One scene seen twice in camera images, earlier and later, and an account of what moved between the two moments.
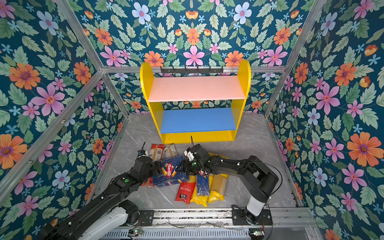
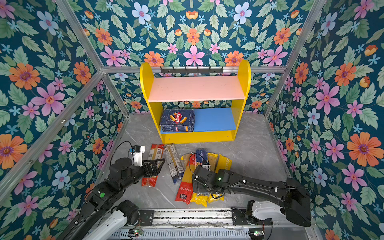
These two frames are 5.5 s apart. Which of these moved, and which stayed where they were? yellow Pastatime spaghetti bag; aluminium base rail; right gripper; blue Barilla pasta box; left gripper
Moved: blue Barilla pasta box; right gripper
Stayed: left gripper; aluminium base rail; yellow Pastatime spaghetti bag
